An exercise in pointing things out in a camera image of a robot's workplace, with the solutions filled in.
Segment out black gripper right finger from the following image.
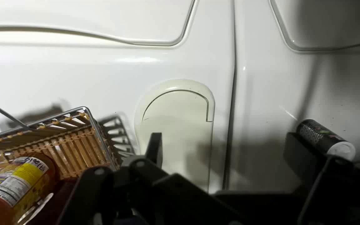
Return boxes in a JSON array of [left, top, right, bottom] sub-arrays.
[[283, 131, 327, 185]]

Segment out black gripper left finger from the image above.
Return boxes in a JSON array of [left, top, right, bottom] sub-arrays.
[[144, 131, 163, 167]]

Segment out white washer with glass lid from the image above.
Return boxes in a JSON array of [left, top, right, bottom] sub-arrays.
[[224, 0, 360, 194]]

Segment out small black cylinder bottle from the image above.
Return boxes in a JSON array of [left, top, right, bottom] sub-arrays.
[[296, 119, 357, 162]]

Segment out amber bottle yellow label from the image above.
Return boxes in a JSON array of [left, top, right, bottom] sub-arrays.
[[0, 154, 59, 225]]

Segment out woven wire basket wooden handles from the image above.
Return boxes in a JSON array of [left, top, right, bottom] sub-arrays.
[[0, 85, 124, 189]]

